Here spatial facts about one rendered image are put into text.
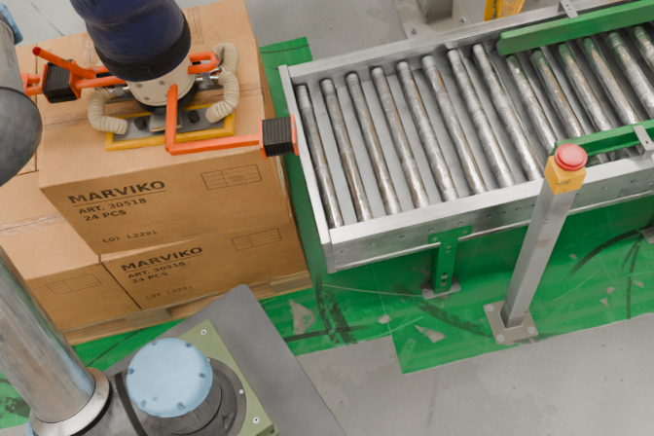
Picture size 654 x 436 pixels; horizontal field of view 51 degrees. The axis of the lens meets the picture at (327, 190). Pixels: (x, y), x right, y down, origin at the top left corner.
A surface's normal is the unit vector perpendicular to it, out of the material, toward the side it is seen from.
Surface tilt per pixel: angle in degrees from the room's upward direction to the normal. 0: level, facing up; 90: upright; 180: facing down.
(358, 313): 0
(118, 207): 90
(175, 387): 9
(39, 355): 72
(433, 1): 90
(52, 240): 0
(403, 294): 0
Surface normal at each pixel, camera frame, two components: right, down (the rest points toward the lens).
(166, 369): 0.05, -0.55
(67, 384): 0.83, 0.19
